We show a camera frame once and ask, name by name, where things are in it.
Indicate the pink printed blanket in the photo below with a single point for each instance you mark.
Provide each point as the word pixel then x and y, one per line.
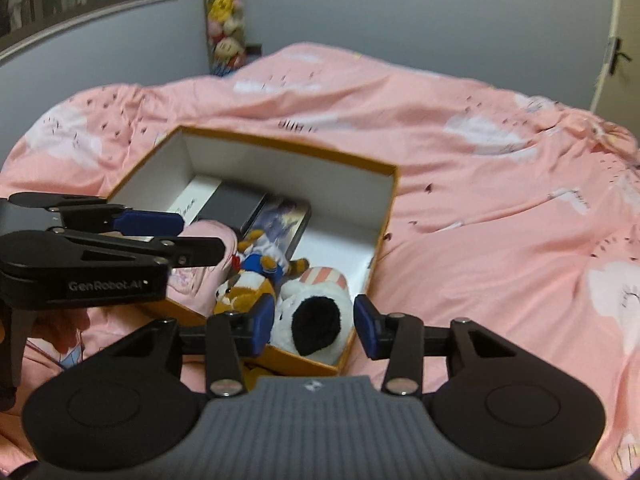
pixel 500 210

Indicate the dark grey box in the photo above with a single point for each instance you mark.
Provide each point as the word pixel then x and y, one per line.
pixel 232 207

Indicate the white black plush toy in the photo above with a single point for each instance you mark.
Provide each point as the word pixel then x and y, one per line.
pixel 312 327

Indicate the pink printed pouch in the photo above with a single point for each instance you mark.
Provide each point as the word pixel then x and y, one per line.
pixel 195 285

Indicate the blue illustrated box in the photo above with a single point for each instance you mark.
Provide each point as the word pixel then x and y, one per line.
pixel 282 220

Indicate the yellow cardboard box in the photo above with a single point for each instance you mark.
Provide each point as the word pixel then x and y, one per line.
pixel 300 175

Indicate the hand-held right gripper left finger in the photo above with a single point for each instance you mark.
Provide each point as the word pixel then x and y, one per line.
pixel 262 331

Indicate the white box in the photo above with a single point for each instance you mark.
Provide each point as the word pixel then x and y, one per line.
pixel 195 197

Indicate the brown plush toy blue outfit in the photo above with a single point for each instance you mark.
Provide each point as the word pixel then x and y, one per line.
pixel 255 267

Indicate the hanging column of plush toys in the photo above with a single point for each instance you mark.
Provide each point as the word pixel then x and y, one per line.
pixel 225 15

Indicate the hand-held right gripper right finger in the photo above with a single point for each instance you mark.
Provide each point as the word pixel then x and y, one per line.
pixel 365 331

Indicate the small black wall fixture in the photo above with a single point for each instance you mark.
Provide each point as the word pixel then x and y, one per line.
pixel 253 49

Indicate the person's left hand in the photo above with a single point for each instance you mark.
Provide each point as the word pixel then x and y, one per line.
pixel 60 327

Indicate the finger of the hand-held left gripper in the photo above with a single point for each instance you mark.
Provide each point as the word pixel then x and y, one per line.
pixel 150 223
pixel 125 249

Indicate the white door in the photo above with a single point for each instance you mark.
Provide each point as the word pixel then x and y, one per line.
pixel 617 20

